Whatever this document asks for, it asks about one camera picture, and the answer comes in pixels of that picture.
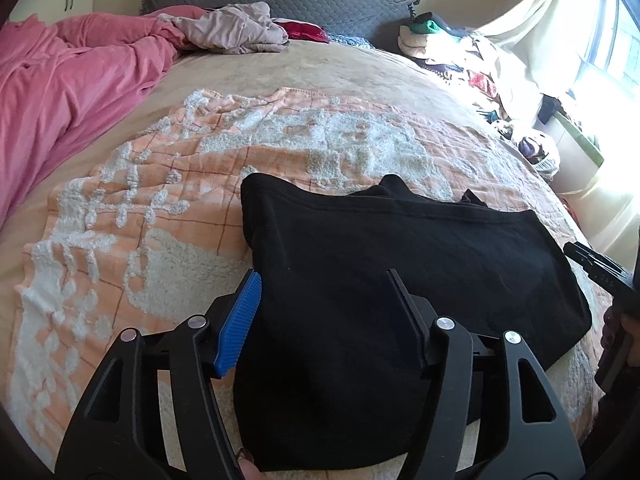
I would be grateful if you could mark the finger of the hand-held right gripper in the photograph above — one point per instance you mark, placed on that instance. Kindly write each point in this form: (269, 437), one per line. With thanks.
(595, 262)

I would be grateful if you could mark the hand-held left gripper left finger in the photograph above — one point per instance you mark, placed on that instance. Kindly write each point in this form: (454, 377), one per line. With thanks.
(241, 322)

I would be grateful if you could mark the bright window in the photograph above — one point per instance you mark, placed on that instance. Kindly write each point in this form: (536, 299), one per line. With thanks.
(617, 35)

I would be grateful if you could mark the mauve crumpled garment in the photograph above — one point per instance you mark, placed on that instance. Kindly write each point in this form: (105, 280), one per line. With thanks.
(230, 27)

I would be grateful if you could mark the person's left hand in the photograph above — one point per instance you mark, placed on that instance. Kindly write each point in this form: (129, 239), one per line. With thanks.
(247, 467)

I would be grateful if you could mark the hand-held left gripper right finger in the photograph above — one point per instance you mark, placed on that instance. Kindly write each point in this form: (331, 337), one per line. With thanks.
(411, 317)

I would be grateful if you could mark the blue patterned cloth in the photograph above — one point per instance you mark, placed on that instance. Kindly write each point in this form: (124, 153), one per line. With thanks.
(352, 41)

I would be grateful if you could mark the orange and white tufted blanket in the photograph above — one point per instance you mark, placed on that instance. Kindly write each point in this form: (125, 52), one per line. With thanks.
(165, 210)

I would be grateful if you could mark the red cloth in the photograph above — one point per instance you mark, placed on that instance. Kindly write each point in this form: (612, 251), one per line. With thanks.
(302, 31)

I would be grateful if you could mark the cream curtain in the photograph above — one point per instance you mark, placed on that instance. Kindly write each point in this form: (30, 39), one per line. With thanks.
(540, 30)

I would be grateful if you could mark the black printed shirt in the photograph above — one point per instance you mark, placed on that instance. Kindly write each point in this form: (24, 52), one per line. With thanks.
(400, 260)

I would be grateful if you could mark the person's right hand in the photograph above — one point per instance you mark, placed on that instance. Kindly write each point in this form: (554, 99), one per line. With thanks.
(614, 345)

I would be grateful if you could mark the pile of mixed clothes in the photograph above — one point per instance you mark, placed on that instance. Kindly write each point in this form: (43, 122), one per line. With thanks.
(470, 70)

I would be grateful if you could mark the pink duvet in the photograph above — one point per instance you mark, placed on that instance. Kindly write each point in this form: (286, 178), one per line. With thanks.
(65, 75)

